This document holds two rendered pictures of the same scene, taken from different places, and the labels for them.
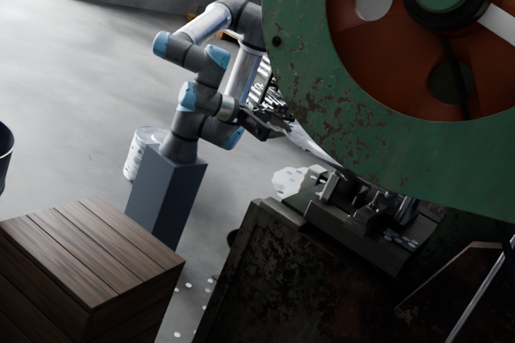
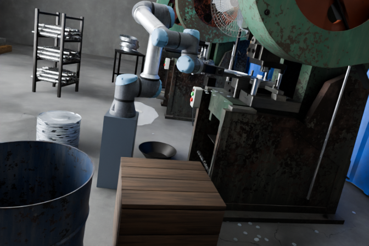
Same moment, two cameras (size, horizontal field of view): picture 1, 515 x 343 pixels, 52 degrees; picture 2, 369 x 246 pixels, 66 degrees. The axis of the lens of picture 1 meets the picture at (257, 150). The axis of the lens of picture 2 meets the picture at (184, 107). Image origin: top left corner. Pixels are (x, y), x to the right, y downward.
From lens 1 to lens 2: 116 cm
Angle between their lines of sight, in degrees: 38
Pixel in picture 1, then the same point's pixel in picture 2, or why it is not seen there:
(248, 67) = not seen: hidden behind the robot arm
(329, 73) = (298, 22)
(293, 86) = (280, 34)
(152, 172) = (117, 131)
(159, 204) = (130, 147)
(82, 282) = (202, 199)
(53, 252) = (168, 196)
